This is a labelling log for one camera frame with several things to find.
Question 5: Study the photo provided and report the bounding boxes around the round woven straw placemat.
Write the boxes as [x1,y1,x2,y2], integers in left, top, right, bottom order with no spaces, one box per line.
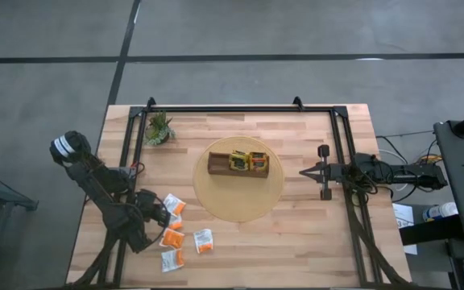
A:
[193,135,285,223]

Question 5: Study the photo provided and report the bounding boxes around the white paper sheet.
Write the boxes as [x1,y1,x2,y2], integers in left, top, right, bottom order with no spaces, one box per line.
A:
[391,203,419,256]

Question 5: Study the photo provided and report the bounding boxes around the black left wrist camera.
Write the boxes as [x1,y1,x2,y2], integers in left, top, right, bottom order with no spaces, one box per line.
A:
[135,189,159,213]

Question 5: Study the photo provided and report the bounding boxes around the white plastic bottle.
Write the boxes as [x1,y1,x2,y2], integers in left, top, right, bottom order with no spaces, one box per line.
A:
[422,201,459,223]

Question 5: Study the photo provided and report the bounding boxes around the black flat bar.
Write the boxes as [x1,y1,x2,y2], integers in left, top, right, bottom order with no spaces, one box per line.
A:
[399,214,464,247]

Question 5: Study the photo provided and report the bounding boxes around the yellow and black cable bundle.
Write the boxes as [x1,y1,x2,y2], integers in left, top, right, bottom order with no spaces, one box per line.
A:
[376,135,445,202]

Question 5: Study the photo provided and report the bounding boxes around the potted green succulent plant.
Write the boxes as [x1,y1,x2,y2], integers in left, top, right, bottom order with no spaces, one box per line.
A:
[145,111,176,146]

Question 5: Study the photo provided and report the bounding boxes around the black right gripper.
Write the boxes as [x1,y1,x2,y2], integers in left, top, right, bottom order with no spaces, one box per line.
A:
[299,144,346,201]

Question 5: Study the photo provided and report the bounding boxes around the brown wooden compartment tea box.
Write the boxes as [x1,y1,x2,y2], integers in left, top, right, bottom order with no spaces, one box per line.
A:
[207,151,271,179]

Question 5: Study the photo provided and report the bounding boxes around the grey metal stand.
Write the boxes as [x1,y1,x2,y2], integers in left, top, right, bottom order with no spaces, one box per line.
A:
[0,159,39,290]

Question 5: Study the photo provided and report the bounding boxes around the black metal table frame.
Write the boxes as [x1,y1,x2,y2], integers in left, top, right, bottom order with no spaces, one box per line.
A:
[65,96,412,289]

